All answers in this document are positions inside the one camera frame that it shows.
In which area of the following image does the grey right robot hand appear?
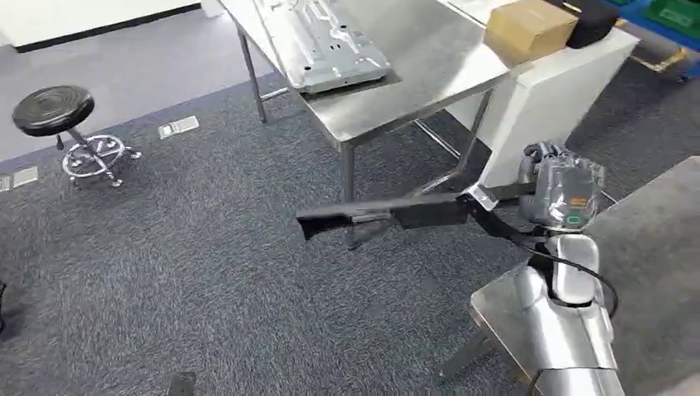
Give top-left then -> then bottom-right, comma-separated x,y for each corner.
516,140 -> 607,234

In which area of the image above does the long black metal part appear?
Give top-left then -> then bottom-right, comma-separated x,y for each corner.
295,182 -> 548,245

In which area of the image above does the white desk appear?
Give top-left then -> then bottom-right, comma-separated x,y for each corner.
444,26 -> 641,191

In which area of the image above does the grey table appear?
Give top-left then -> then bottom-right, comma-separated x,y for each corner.
584,157 -> 700,396

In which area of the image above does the brown cardboard box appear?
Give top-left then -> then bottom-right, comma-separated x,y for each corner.
483,0 -> 579,68

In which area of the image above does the black pouch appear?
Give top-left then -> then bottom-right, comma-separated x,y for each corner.
565,0 -> 622,50

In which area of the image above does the steel bench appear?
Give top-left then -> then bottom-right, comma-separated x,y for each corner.
217,0 -> 534,205

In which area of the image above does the green plastic crate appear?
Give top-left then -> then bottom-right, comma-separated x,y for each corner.
642,0 -> 700,31

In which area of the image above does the grey stamped metal panel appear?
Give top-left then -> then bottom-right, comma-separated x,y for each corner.
253,0 -> 393,95

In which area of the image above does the grey floor outlet plate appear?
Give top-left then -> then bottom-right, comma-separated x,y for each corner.
0,166 -> 40,193
158,115 -> 201,140

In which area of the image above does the black round stool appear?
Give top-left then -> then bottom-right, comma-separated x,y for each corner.
12,85 -> 143,189

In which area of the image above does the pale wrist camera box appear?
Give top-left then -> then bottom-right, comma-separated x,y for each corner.
546,234 -> 603,306

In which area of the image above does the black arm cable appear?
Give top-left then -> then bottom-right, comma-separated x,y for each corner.
519,243 -> 620,321

